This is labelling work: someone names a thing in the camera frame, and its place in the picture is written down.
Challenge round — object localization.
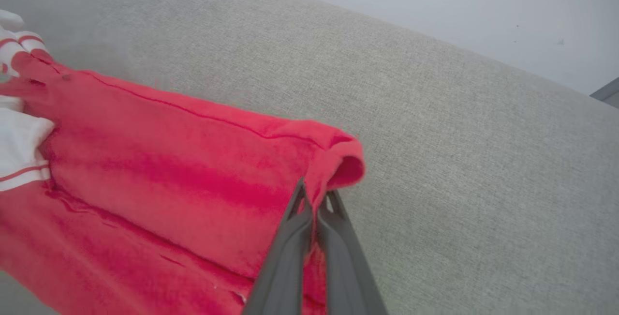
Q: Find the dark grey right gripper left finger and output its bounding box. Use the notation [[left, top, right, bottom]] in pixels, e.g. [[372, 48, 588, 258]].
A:
[[242, 178, 315, 315]]

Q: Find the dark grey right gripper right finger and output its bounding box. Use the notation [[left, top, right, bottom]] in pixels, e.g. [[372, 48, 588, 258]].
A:
[[317, 190, 389, 315]]

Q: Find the grey baseboard strip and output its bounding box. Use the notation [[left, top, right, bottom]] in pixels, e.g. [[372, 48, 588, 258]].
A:
[[590, 77, 619, 110]]

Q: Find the red white basketball jersey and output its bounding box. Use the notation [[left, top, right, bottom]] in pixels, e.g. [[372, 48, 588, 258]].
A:
[[0, 9, 366, 315]]

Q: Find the grey fabric sofa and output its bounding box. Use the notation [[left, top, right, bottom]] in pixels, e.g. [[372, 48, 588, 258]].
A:
[[0, 0, 619, 315]]

